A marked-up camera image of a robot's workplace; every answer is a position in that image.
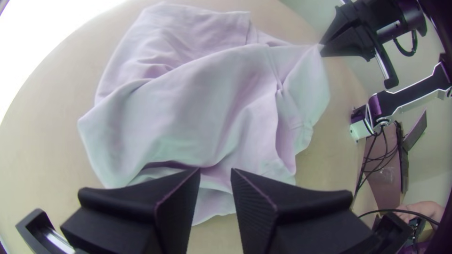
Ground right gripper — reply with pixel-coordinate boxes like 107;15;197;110
319;0;404;90

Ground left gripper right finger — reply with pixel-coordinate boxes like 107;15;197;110
230;167;376;254

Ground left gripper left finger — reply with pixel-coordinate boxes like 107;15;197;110
60;167;201;254

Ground grey t-shirt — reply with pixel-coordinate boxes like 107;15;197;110
76;1;331;227

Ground person's hand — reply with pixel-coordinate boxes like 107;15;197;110
394;200;446;230

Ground black cable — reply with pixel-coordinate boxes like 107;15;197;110
357;209;441;227
353;121;404;199
392;29;420;57

